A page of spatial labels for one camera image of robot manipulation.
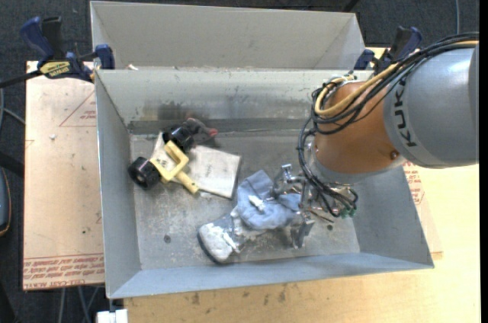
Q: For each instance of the brown cardboard board red print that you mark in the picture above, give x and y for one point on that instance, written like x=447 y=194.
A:
x=57 y=180

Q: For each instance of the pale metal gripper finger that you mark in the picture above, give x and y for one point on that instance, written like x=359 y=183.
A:
x=303 y=232
x=283 y=176

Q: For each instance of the white flat packet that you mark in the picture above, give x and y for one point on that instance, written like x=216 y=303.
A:
x=215 y=169

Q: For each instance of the grey metal bin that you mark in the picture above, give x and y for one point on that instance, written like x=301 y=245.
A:
x=228 y=43

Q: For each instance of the black grey tool red tip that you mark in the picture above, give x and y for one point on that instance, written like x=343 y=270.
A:
x=181 y=135

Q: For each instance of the blue-grey sock with white lining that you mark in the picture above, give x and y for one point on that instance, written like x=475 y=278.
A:
x=263 y=213

